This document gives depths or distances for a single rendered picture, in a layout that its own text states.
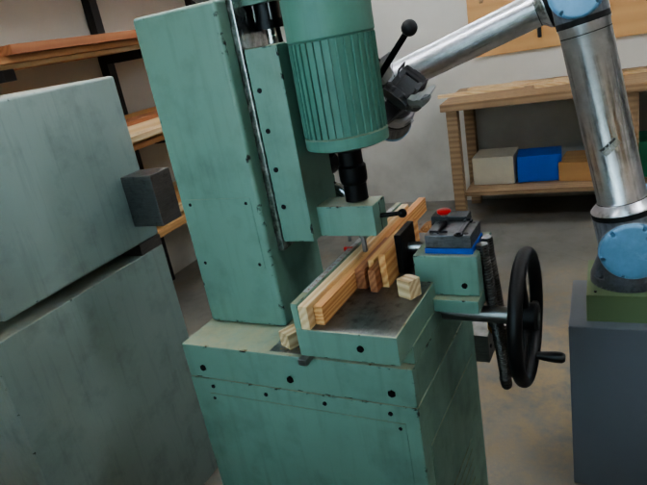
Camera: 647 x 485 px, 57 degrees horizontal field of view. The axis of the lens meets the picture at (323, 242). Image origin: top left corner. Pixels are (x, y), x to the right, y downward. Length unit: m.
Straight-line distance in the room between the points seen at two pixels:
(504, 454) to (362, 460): 0.91
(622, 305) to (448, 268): 0.68
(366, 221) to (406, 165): 3.50
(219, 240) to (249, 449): 0.52
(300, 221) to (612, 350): 0.96
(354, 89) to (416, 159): 3.57
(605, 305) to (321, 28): 1.09
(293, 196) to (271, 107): 0.19
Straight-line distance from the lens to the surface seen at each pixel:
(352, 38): 1.16
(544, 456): 2.19
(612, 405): 1.91
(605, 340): 1.80
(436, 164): 4.69
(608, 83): 1.49
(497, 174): 4.15
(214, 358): 1.41
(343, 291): 1.21
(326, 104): 1.17
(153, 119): 3.51
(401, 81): 1.42
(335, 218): 1.29
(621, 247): 1.55
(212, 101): 1.28
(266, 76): 1.24
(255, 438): 1.49
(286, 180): 1.28
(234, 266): 1.39
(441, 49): 1.67
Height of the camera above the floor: 1.43
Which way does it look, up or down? 20 degrees down
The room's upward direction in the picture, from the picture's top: 11 degrees counter-clockwise
